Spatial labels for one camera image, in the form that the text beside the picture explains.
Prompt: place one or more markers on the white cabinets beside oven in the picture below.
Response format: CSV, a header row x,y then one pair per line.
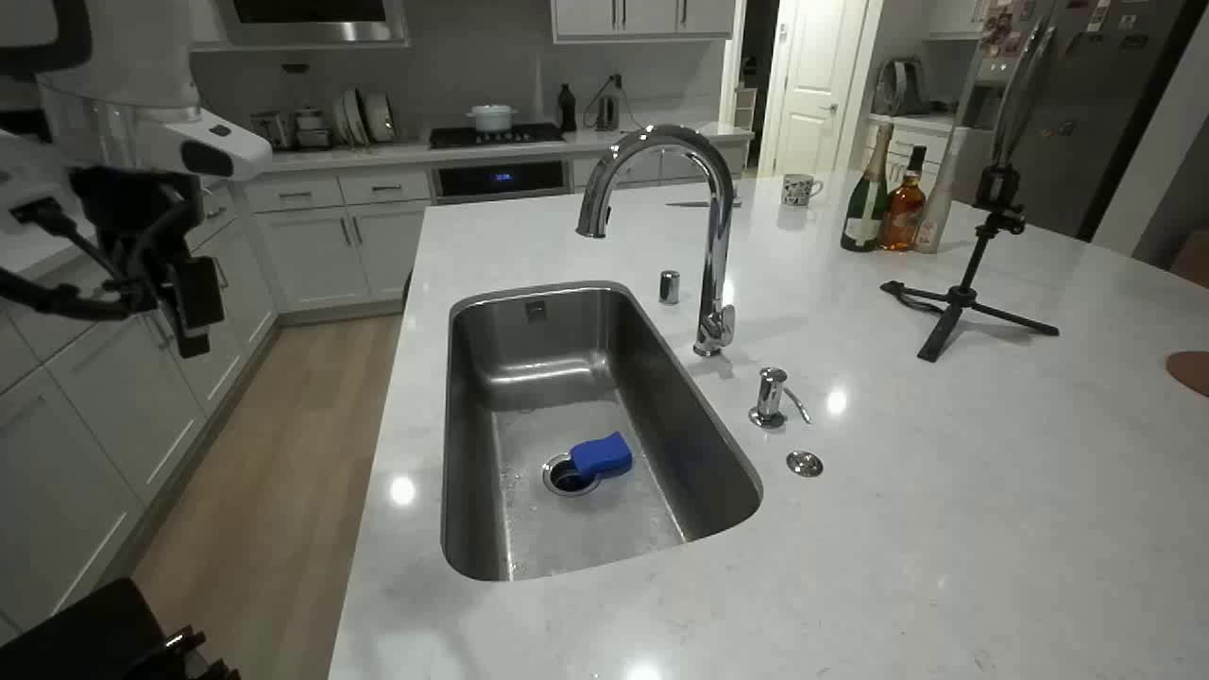
x,y
335,246

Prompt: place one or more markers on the range hood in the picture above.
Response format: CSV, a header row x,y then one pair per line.
x,y
302,31

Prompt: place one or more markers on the stainless steel refrigerator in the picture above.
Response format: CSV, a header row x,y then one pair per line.
x,y
1096,100

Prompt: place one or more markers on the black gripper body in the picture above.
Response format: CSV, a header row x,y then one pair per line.
x,y
125,214

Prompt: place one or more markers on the built-in oven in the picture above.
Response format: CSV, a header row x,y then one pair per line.
x,y
498,177

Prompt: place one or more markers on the green champagne bottle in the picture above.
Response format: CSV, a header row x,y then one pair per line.
x,y
864,202

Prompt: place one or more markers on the dark bottle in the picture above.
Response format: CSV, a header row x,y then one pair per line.
x,y
564,109

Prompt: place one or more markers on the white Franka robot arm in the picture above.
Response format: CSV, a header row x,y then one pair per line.
x,y
125,78

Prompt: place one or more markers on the brown round object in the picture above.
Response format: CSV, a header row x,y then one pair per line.
x,y
1193,376

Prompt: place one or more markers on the white panel door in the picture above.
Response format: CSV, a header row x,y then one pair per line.
x,y
814,86

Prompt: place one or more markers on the stainless steel sink basin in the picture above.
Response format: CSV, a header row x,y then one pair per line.
x,y
540,379

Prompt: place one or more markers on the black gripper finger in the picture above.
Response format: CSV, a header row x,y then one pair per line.
x,y
199,303

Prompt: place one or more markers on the grey pitcher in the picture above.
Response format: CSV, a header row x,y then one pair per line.
x,y
611,104

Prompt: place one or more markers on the blue sponge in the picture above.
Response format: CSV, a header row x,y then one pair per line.
x,y
601,454

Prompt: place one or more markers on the black tripod stand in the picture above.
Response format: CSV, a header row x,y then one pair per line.
x,y
966,294

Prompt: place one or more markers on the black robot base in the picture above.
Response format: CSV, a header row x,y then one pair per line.
x,y
90,637

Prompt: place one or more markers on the white cabinets with long counter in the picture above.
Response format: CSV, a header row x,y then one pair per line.
x,y
100,415

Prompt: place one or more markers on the black gas cooktop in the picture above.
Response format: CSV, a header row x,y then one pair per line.
x,y
498,132

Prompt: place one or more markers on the amber liquor bottle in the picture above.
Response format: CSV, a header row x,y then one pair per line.
x,y
903,209

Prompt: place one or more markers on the round chrome countertop cap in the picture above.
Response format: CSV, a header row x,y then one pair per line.
x,y
806,462

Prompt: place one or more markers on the grey patterned mug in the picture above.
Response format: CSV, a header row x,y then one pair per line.
x,y
797,191

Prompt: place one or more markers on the small chrome cylinder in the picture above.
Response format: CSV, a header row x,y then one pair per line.
x,y
671,283

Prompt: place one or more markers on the white upper cabinet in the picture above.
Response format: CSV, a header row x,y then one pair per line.
x,y
645,16

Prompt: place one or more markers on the sink drain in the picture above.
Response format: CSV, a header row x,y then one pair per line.
x,y
564,476

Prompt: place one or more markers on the chrome gooseneck faucet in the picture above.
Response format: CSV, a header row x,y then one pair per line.
x,y
721,250

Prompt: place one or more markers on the plates in dish rack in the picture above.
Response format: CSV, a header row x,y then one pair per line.
x,y
363,117

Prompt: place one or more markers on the chrome soap dispenser pump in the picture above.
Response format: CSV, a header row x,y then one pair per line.
x,y
770,396

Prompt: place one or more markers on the white cooking pot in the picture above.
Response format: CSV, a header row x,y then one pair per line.
x,y
488,117

